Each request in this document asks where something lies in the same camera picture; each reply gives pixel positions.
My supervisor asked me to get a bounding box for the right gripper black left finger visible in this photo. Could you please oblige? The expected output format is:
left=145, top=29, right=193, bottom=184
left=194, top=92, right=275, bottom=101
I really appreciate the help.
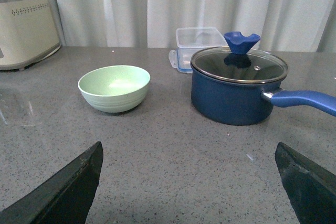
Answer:
left=1, top=142, right=103, bottom=223

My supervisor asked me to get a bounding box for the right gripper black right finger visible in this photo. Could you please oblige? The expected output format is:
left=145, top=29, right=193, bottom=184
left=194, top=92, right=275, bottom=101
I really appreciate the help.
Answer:
left=275, top=142, right=335, bottom=223

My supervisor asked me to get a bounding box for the green bowl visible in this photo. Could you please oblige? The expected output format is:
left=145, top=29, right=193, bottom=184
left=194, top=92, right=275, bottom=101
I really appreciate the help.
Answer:
left=78, top=65, right=151, bottom=113

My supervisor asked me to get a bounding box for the dark blue saucepan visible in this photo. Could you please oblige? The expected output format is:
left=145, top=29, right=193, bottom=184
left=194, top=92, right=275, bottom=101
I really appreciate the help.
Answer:
left=191, top=69, right=335, bottom=125

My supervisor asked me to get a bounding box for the glass lid blue knob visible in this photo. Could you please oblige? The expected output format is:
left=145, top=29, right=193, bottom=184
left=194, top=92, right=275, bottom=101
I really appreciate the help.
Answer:
left=191, top=31, right=288, bottom=84

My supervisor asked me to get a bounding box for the cream toaster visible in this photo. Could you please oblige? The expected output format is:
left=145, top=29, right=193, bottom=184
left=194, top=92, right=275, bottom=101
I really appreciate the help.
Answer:
left=1, top=0, right=61, bottom=70

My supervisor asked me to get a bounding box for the clear plastic food container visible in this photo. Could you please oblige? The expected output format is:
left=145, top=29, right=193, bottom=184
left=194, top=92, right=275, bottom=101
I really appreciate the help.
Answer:
left=169, top=27, right=227, bottom=73

